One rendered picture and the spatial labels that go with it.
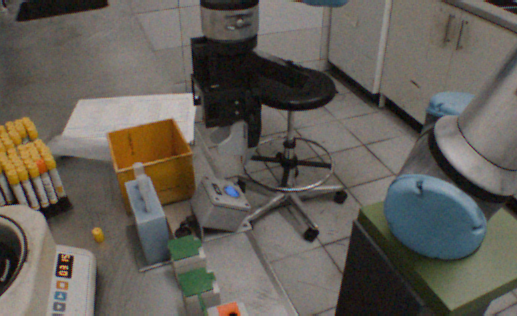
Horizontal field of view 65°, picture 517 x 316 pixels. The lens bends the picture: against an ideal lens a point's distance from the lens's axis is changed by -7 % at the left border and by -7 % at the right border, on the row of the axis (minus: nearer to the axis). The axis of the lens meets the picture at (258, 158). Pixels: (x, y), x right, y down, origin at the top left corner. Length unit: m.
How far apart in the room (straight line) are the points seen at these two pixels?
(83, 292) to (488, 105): 0.55
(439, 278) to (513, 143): 0.28
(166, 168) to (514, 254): 0.58
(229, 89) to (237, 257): 0.27
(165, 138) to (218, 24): 0.38
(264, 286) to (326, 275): 1.17
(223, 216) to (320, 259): 1.21
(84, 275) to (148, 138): 0.32
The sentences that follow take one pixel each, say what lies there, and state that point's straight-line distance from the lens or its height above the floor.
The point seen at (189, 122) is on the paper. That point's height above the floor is 0.89.
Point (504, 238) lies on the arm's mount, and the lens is 0.79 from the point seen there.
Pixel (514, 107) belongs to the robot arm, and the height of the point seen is 1.22.
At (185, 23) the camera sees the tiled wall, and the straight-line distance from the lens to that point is 2.90.
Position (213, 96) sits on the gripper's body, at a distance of 0.57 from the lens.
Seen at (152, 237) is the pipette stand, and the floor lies 0.94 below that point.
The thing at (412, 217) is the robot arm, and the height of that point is 1.08.
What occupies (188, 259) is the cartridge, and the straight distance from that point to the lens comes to 0.62.
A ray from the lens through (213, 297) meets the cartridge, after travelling 0.59.
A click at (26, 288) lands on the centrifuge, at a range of 0.58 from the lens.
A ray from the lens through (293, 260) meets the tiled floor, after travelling 1.86.
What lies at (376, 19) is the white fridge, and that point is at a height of 0.58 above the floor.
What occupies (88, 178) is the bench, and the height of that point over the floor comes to 0.88.
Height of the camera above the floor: 1.40
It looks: 36 degrees down
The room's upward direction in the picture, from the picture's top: straight up
